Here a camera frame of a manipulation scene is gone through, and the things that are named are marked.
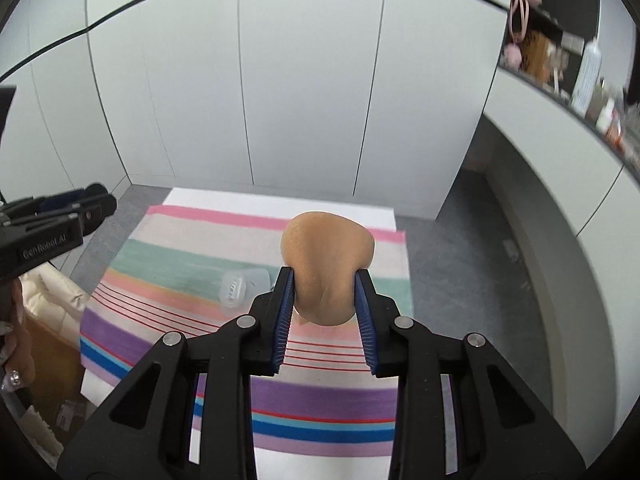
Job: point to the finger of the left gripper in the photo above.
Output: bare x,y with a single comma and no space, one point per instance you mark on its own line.
85,217
94,196

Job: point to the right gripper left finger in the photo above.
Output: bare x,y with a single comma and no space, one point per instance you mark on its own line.
273,312

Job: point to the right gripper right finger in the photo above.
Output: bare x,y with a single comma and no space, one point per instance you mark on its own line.
375,316

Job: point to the tan makeup sponge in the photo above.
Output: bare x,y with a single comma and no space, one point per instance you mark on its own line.
325,252

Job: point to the left hand with nails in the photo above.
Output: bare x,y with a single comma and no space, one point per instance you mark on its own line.
16,351

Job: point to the striped colourful mat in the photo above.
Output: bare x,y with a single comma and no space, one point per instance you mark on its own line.
169,276

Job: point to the brown cardboard box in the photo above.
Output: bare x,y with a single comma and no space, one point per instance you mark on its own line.
56,388

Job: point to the brown box on shelf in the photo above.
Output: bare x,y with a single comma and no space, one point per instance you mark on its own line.
536,50

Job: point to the white tall bottle on shelf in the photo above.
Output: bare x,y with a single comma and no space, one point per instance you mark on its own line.
587,77

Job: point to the pink plush toy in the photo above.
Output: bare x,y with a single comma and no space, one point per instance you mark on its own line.
517,27

